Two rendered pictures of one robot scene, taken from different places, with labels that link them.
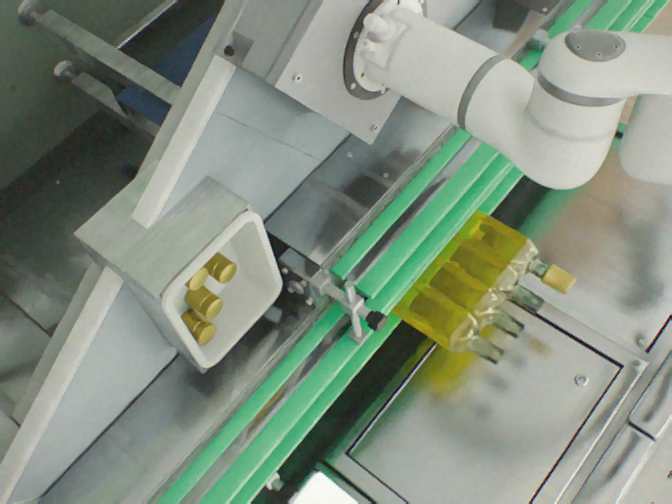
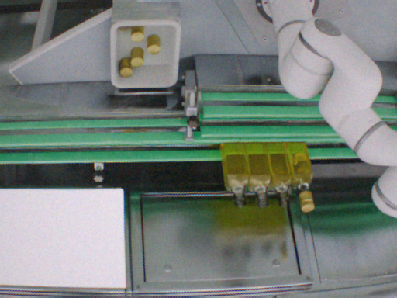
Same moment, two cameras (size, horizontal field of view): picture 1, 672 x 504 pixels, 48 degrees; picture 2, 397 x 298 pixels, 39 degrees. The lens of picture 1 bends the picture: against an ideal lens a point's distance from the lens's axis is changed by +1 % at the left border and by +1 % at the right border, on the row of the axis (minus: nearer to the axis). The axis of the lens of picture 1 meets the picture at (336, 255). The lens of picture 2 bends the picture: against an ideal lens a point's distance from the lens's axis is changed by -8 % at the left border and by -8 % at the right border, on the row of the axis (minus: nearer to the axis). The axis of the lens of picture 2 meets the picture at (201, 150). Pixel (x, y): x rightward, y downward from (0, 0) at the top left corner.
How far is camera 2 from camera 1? 0.70 m
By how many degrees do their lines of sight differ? 20
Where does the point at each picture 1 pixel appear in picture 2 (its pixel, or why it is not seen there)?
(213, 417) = (98, 111)
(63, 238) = not seen: hidden behind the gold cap
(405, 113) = not seen: hidden behind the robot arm
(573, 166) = (292, 77)
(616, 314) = (329, 259)
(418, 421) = (185, 213)
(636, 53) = (337, 40)
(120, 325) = (98, 36)
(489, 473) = (189, 257)
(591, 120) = (305, 56)
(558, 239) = (344, 209)
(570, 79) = (305, 29)
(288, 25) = not seen: outside the picture
